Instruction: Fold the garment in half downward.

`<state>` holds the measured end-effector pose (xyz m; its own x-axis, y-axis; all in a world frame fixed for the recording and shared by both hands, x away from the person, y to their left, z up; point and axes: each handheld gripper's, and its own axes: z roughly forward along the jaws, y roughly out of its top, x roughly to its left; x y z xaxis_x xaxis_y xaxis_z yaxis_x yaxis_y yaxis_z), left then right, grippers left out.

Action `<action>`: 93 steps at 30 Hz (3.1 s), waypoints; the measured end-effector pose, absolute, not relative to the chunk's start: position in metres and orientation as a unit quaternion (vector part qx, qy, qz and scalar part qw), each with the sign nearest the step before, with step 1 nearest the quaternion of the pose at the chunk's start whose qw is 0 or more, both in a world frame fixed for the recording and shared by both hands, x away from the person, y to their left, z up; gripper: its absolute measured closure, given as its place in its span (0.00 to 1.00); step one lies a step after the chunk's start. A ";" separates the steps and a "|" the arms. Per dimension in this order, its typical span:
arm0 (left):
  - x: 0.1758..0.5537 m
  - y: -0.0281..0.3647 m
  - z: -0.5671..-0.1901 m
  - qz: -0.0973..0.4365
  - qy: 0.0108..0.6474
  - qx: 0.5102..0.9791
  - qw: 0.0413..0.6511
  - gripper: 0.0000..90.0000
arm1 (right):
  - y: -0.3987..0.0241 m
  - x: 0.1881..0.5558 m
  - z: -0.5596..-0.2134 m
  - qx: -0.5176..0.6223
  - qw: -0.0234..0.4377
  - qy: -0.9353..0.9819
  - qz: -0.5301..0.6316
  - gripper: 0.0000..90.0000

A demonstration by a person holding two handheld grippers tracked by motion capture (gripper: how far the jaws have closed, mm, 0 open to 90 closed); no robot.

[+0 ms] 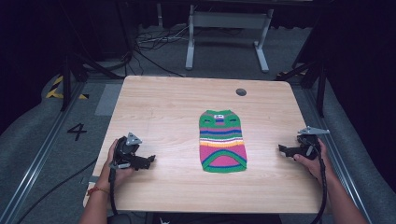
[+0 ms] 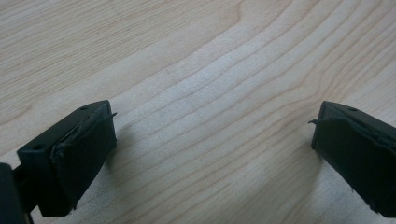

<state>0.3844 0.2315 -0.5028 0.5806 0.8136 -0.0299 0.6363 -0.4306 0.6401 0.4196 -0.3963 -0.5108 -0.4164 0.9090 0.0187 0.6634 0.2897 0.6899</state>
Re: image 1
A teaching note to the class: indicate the grey metal table frame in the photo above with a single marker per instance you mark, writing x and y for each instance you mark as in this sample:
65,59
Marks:
229,20

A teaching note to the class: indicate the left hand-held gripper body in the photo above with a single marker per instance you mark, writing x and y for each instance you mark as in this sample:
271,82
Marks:
124,154

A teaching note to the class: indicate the striped knitted pet sweater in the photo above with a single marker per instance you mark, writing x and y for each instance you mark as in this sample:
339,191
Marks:
222,143

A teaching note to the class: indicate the aluminium floor rail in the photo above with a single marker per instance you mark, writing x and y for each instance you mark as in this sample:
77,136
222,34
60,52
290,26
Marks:
34,165
339,161

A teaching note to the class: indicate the grey table grommet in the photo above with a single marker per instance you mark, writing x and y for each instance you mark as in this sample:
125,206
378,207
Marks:
241,92

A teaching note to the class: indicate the black metal stand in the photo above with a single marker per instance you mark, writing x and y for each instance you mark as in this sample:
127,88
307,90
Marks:
73,67
311,74

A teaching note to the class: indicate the person's left hand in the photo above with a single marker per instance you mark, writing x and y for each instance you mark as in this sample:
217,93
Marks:
110,174

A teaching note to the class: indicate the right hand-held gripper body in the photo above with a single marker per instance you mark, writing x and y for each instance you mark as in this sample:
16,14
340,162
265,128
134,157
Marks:
308,147

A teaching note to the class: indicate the person's right hand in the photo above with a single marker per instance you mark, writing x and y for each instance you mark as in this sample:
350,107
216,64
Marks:
317,168

